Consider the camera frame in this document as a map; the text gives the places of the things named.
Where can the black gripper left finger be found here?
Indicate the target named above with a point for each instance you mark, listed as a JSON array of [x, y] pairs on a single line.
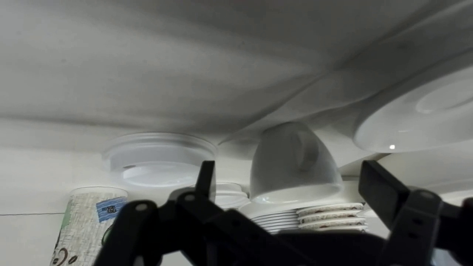
[[207, 231]]

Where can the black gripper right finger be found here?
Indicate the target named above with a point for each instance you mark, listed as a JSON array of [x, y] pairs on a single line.
[[418, 223]]

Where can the small white teacup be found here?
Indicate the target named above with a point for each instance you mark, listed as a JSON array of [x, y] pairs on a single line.
[[296, 163]]

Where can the white plate under cup stacks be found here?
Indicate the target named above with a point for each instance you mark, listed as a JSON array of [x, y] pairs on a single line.
[[266, 211]]

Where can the small clear plastic lid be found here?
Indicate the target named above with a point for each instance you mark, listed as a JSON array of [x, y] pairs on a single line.
[[231, 196]]

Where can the small white bowl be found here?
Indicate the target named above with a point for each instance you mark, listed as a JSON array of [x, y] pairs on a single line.
[[418, 119]]

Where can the single printed paper cup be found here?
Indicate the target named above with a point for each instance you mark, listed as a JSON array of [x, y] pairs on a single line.
[[86, 227]]

